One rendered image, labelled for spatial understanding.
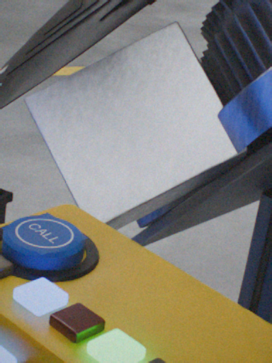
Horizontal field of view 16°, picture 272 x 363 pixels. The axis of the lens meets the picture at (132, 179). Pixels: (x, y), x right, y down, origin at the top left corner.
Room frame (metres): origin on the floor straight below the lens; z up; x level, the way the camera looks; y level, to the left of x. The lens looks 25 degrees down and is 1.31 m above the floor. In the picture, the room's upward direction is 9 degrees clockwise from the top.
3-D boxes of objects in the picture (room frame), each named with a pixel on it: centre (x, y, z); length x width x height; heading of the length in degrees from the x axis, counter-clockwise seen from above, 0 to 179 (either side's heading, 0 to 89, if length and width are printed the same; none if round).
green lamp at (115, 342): (0.32, 0.00, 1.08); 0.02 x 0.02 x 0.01; 49
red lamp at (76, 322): (0.34, 0.01, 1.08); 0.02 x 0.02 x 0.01; 49
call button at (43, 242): (0.40, 0.04, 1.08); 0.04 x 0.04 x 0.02
